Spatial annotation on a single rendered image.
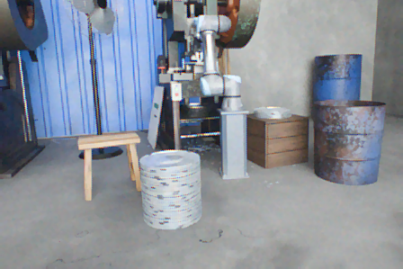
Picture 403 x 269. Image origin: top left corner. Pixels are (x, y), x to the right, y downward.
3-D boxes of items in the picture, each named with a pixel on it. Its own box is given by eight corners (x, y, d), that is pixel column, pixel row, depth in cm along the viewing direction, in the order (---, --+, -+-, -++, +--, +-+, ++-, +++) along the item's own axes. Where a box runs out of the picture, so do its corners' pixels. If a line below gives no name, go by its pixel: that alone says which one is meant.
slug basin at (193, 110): (219, 116, 262) (218, 105, 260) (182, 119, 252) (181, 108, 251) (207, 112, 294) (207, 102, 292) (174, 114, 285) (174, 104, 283)
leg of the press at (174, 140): (183, 158, 242) (177, 48, 228) (168, 160, 239) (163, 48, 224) (165, 137, 329) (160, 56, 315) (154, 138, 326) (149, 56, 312)
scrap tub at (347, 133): (398, 181, 180) (404, 103, 172) (342, 191, 168) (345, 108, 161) (346, 162, 220) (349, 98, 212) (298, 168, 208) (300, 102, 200)
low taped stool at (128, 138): (84, 202, 165) (77, 145, 160) (83, 187, 187) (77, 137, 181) (144, 191, 178) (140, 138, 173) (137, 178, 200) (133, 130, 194)
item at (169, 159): (211, 156, 144) (210, 155, 144) (171, 173, 122) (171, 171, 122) (169, 148, 162) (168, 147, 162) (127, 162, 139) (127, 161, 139)
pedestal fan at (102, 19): (136, 157, 249) (121, -42, 223) (53, 166, 231) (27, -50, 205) (129, 131, 367) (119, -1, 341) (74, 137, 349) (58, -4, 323)
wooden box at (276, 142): (308, 162, 223) (309, 117, 217) (265, 168, 210) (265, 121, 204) (277, 149, 260) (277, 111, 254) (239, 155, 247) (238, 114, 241)
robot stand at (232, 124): (249, 177, 194) (249, 111, 187) (222, 179, 192) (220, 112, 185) (243, 168, 212) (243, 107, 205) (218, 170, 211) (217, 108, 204)
